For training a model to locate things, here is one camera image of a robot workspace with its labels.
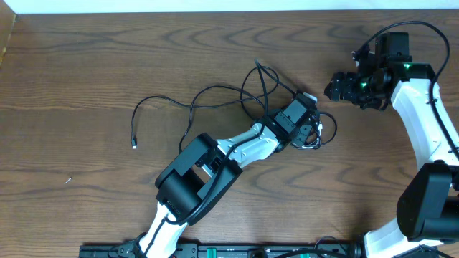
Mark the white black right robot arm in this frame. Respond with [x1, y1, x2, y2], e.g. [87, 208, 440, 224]
[324, 32, 458, 257]

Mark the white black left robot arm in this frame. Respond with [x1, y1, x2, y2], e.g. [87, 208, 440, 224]
[138, 120, 286, 257]

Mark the brown cardboard side panel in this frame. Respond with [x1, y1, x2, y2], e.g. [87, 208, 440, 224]
[0, 0, 16, 63]

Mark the black USB cable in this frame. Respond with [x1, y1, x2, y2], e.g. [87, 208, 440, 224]
[131, 64, 338, 153]

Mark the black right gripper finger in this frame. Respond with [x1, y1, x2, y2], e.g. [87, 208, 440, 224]
[324, 87, 341, 101]
[328, 72, 346, 90]

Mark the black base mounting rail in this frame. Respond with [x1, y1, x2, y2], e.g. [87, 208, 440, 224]
[78, 243, 364, 258]

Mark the white USB cable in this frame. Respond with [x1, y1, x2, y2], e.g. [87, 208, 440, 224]
[297, 118, 324, 150]

